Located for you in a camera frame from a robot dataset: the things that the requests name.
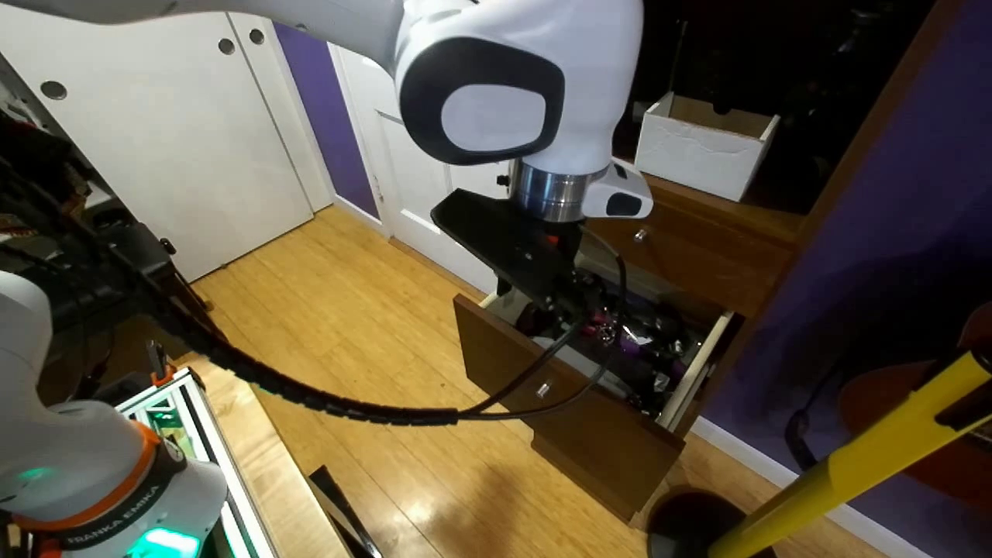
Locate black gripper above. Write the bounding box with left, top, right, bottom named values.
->
left=480, top=217, right=589, bottom=324

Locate brown wooden drawer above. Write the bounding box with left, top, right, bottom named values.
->
left=449, top=277, right=743, bottom=524

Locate brown wooden drawer cabinet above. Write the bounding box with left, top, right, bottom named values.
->
left=577, top=0, right=968, bottom=437

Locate white open box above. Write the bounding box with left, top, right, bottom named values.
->
left=632, top=90, right=784, bottom=203

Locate white panel door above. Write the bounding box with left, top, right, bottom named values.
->
left=329, top=39, right=522, bottom=301

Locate black round pole base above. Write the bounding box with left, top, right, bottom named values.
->
left=644, top=486, right=754, bottom=558

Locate white closet door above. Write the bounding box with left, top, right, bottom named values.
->
left=226, top=8, right=341, bottom=217
left=0, top=8, right=317, bottom=284

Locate brown hanging guitar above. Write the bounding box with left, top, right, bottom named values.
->
left=834, top=301, right=992, bottom=507

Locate yellow pole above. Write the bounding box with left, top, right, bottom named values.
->
left=708, top=347, right=992, bottom=558

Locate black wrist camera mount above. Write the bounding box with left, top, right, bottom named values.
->
left=431, top=189, right=527, bottom=278

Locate black cable conduit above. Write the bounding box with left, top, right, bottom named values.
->
left=0, top=101, right=632, bottom=430

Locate aluminium frame cart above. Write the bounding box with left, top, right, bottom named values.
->
left=115, top=367, right=278, bottom=558

